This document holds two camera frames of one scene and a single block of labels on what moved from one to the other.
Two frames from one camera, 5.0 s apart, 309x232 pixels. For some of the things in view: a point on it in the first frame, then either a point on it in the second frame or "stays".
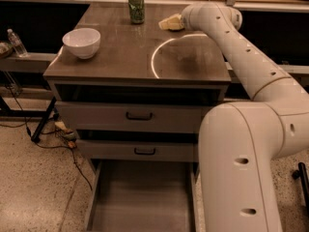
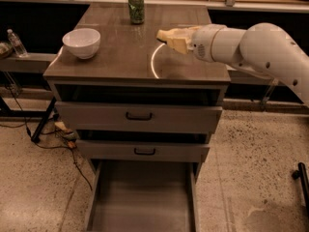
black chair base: [302, 175] stays
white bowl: [84, 43] stays
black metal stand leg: [36, 136] stays
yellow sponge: [174, 22] to [164, 35]
